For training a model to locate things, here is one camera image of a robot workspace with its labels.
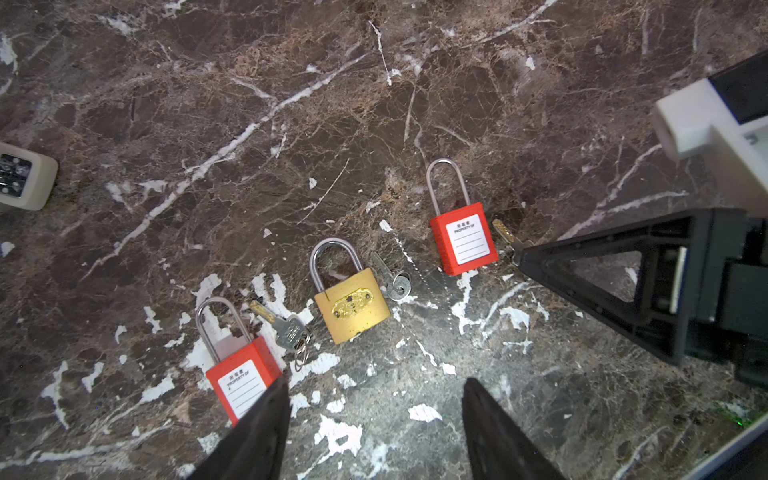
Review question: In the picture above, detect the brass key with ring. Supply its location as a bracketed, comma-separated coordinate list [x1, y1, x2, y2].
[248, 300, 312, 372]

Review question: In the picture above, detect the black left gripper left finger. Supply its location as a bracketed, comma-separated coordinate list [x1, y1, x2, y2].
[188, 377, 291, 480]

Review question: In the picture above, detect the grey blue stapler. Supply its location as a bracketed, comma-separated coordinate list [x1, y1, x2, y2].
[0, 143, 59, 211]

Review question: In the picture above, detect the silver padlock key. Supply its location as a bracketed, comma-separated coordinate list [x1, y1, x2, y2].
[370, 251, 412, 302]

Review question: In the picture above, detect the brass padlock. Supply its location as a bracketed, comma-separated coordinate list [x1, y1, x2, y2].
[309, 237, 391, 345]

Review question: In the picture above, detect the red key tag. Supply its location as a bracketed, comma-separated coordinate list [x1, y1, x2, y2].
[426, 158, 499, 276]
[195, 296, 282, 426]

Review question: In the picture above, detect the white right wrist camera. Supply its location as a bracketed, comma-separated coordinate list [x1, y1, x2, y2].
[651, 51, 767, 218]

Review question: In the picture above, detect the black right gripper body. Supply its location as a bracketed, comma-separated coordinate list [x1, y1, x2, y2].
[685, 209, 767, 387]

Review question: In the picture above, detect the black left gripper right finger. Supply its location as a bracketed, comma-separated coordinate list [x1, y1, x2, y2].
[462, 377, 565, 480]

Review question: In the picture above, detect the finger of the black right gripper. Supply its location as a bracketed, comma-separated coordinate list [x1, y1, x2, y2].
[519, 209, 714, 366]

